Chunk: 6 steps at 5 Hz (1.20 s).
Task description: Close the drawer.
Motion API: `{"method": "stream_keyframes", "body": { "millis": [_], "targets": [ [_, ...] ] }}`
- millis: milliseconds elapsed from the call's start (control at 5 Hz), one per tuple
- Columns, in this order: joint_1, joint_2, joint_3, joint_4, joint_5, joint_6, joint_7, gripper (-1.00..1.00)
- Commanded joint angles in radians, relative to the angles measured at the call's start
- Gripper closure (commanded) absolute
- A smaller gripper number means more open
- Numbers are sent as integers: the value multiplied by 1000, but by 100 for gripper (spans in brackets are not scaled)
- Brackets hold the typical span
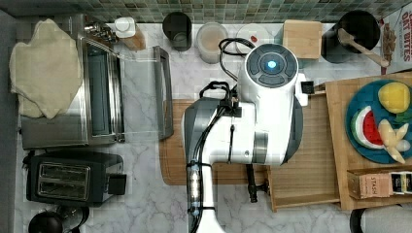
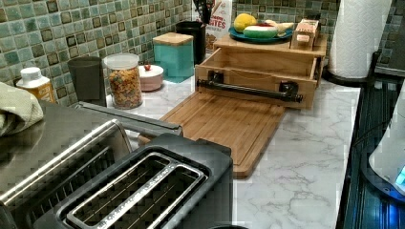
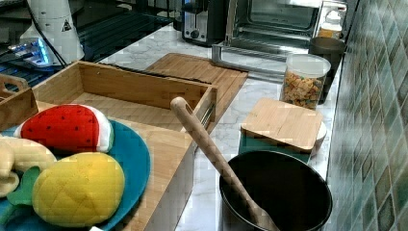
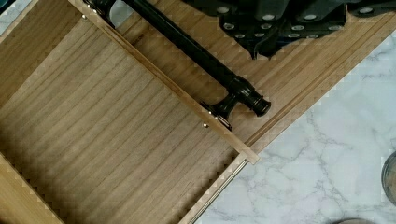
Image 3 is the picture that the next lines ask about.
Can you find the bamboo drawer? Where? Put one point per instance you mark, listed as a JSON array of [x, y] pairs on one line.
[[131, 95]]

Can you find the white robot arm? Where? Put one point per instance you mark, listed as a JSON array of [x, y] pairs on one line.
[[53, 33]]

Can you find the bamboo cutting board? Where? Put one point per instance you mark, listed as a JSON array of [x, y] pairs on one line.
[[227, 81]]

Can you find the teal box with bamboo lid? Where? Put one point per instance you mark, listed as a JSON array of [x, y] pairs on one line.
[[282, 127]]

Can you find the teal round plate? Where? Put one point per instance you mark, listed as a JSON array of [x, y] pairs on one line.
[[132, 153]]

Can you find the silver black toaster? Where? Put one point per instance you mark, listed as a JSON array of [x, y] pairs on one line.
[[204, 21]]

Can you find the stainless toaster oven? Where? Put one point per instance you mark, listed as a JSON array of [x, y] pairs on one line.
[[261, 34]]

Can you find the clear cereal jar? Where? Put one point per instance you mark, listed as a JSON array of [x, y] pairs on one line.
[[304, 80]]

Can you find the black bowl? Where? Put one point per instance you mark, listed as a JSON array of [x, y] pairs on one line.
[[292, 193]]

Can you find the wooden spoon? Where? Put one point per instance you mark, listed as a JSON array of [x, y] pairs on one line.
[[193, 126]]

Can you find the plush watermelon slice toy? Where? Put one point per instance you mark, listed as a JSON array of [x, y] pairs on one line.
[[69, 127]]

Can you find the plush yellow pineapple toy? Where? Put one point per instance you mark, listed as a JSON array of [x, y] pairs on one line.
[[77, 191]]

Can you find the white bottle with yellow contents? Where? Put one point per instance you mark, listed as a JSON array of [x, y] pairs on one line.
[[331, 27]]

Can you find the plush cream banana toy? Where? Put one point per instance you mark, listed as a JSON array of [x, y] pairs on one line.
[[19, 155]]

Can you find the small wooden tray with handle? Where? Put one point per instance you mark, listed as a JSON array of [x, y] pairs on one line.
[[17, 101]]

